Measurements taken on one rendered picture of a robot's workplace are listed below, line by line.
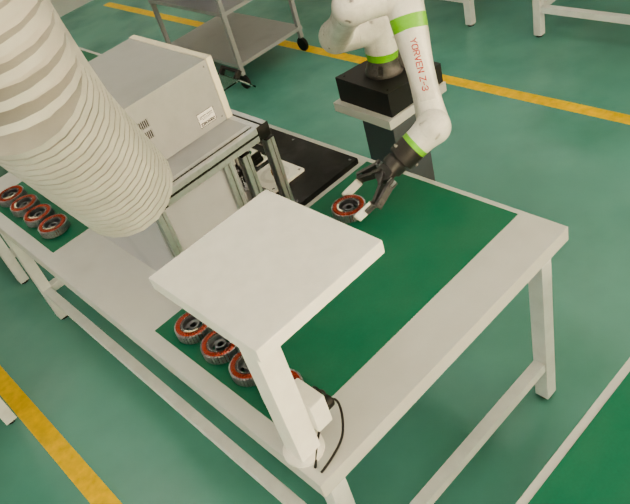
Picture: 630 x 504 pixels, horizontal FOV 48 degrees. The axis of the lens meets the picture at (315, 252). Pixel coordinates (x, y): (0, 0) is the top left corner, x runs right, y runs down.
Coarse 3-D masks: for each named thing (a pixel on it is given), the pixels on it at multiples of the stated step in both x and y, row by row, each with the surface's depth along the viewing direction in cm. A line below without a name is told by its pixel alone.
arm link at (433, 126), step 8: (424, 112) 213; (432, 112) 212; (440, 112) 212; (416, 120) 215; (424, 120) 212; (432, 120) 210; (440, 120) 210; (448, 120) 212; (416, 128) 213; (424, 128) 211; (432, 128) 210; (440, 128) 210; (448, 128) 212; (408, 136) 214; (416, 136) 213; (424, 136) 212; (432, 136) 211; (440, 136) 212; (416, 144) 213; (424, 144) 213; (432, 144) 214; (424, 152) 215
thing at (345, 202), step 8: (336, 200) 227; (344, 200) 227; (352, 200) 227; (360, 200) 224; (336, 208) 224; (344, 208) 225; (352, 208) 224; (360, 208) 222; (336, 216) 223; (344, 216) 221; (352, 216) 222
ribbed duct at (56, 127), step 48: (0, 0) 68; (48, 0) 76; (0, 48) 70; (48, 48) 74; (0, 96) 74; (48, 96) 77; (96, 96) 84; (0, 144) 80; (48, 144) 80; (96, 144) 86; (144, 144) 99; (48, 192) 91; (96, 192) 93; (144, 192) 101
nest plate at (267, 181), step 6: (282, 162) 253; (288, 162) 252; (264, 168) 253; (270, 168) 252; (288, 168) 249; (294, 168) 248; (300, 168) 248; (258, 174) 251; (264, 174) 250; (270, 174) 249; (288, 174) 246; (294, 174) 246; (264, 180) 247; (270, 180) 246; (288, 180) 244; (264, 186) 244; (270, 186) 244; (276, 186) 243
